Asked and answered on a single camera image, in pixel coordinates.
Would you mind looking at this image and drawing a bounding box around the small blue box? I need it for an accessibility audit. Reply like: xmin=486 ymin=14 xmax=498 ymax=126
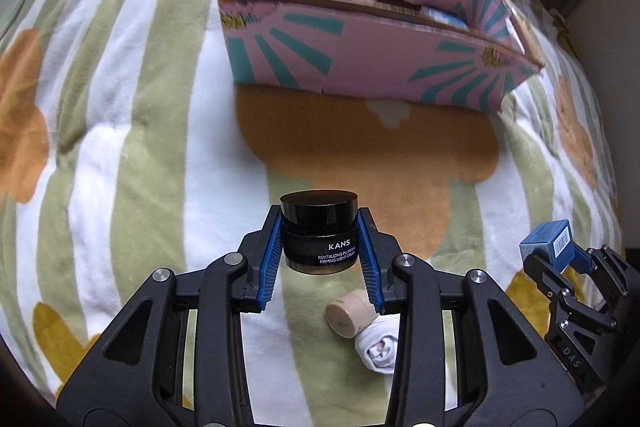
xmin=520 ymin=219 xmax=575 ymax=271

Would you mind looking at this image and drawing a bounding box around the beige tape roll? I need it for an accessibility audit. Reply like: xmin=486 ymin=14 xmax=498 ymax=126
xmin=324 ymin=288 xmax=378 ymax=338

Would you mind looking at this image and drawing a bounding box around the black cosmetic cream jar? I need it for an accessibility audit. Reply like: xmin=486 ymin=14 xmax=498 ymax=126
xmin=280 ymin=190 xmax=359 ymax=275

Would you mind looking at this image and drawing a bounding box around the white sock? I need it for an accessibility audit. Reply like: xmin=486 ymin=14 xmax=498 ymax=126
xmin=355 ymin=314 xmax=400 ymax=375

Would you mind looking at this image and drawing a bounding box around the floral striped green blanket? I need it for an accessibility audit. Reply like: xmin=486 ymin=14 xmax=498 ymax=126
xmin=1 ymin=0 xmax=624 ymax=402

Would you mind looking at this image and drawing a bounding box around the cardboard box pink lining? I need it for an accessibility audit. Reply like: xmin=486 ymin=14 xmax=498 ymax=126
xmin=218 ymin=0 xmax=544 ymax=112

